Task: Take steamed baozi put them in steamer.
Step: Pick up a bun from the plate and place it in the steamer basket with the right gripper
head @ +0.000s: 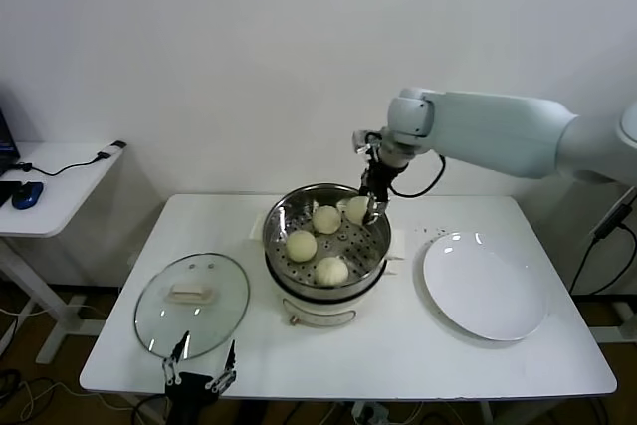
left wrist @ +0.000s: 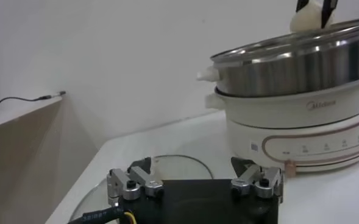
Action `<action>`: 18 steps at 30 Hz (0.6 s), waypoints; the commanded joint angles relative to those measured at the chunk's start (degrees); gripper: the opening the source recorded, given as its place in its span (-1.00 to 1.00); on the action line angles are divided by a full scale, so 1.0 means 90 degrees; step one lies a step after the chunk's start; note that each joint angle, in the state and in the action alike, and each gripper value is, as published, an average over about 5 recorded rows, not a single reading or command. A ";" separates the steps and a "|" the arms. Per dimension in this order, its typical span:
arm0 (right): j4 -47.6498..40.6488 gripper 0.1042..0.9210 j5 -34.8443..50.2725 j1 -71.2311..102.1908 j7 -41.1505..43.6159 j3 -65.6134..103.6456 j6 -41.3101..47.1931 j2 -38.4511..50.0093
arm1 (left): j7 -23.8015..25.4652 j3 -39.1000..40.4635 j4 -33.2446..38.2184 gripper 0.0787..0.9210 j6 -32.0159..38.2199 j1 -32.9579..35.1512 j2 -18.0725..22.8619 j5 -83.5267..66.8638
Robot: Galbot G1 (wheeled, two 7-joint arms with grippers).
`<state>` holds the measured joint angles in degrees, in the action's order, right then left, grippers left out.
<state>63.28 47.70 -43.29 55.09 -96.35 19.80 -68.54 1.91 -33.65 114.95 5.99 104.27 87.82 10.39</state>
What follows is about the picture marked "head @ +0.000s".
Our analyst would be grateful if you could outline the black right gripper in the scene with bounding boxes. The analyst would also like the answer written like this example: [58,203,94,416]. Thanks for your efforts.
[357,164,397,226]

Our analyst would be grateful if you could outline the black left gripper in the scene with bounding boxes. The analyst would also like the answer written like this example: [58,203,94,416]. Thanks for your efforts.
[161,329,238,425]

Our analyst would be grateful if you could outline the white steamed baozi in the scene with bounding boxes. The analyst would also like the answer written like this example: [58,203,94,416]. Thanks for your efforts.
[344,197,370,225]
[314,255,349,288]
[285,230,319,264]
[311,205,343,236]

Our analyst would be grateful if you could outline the glass lid with beige handle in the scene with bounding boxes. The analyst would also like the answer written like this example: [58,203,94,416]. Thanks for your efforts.
[132,252,250,361]

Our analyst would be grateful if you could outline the perforated steel steamer basket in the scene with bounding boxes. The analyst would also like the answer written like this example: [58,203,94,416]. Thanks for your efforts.
[261,184,393,297]

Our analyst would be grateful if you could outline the white electric cooking pot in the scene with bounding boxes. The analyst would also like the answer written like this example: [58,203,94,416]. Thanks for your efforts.
[247,213,408,329]

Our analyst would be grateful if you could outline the white round plate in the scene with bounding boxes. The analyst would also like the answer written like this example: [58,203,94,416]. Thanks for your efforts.
[421,230,547,342]

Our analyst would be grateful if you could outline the white power strip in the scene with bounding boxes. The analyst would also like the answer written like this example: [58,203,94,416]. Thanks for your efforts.
[350,402,393,425]

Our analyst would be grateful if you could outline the white side table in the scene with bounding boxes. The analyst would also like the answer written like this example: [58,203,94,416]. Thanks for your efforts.
[0,142,126,367]

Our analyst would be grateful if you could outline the blue computer mouse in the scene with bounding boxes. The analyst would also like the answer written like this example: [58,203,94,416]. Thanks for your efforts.
[10,180,45,211]

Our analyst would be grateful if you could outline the dark laptop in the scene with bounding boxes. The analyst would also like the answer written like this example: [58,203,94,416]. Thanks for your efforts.
[0,108,20,178]

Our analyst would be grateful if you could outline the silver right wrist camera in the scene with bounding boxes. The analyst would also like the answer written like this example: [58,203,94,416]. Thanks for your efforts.
[351,129,383,155]

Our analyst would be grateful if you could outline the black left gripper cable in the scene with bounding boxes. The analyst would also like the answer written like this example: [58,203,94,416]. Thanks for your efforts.
[131,392,173,425]

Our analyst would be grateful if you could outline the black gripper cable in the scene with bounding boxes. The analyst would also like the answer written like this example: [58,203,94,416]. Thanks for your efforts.
[131,392,173,425]
[386,153,448,199]

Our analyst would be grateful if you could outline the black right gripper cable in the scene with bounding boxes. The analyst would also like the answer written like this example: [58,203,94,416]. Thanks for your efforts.
[386,153,448,199]

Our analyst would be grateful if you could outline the black cable with adapter plug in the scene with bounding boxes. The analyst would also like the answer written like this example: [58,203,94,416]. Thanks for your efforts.
[8,141,126,180]

